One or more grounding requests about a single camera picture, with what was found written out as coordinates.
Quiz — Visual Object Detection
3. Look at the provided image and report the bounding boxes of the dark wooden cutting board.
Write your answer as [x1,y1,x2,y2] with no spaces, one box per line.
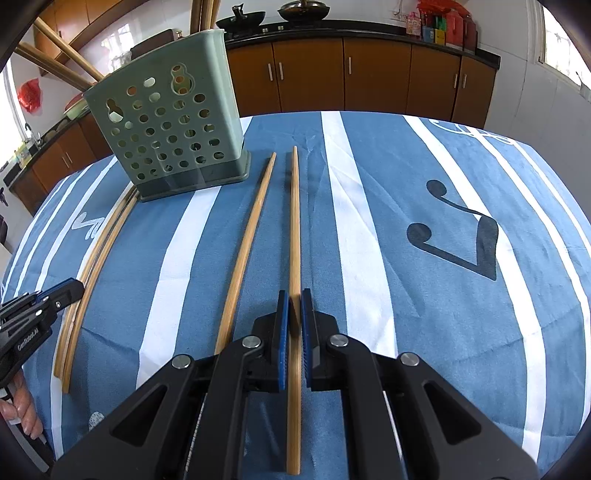
[130,29,180,60]

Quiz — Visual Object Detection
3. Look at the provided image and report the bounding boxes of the bamboo chopstick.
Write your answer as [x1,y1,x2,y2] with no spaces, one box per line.
[14,42,93,92]
[286,146,303,475]
[214,152,276,354]
[189,0,221,34]
[34,17,104,81]
[53,183,137,379]
[60,191,139,393]

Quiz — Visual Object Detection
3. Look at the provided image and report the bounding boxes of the green perforated utensil holder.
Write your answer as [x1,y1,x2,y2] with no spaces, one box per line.
[84,29,252,201]

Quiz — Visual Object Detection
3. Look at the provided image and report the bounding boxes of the red condiment bottles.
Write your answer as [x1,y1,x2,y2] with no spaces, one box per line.
[446,10,478,53]

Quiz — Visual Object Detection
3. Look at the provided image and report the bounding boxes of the lower wooden base cabinets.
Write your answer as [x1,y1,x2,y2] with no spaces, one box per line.
[5,38,500,213]

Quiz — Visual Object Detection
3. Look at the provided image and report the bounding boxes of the red bag over condiments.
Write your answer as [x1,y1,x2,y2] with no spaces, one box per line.
[417,0,466,16]

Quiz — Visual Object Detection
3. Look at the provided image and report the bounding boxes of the lidded dark wok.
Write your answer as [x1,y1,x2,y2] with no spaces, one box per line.
[277,0,329,25]

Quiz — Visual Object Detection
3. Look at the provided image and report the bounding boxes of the right window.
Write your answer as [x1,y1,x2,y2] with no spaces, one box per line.
[542,7,590,101]

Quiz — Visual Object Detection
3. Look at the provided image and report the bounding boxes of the red plastic bag on wall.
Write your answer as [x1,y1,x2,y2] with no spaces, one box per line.
[17,78,42,113]

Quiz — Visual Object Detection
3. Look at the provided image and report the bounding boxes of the upper wooden wall cabinets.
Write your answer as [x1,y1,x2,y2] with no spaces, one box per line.
[39,0,146,51]

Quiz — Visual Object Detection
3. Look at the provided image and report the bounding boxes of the person's left hand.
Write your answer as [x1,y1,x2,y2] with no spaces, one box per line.
[1,370,43,440]

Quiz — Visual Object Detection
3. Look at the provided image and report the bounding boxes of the black wok with handle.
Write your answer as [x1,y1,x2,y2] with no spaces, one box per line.
[216,4,266,34]

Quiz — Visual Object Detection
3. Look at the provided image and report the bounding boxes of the green basin with red lid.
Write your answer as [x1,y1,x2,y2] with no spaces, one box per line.
[64,93,88,121]

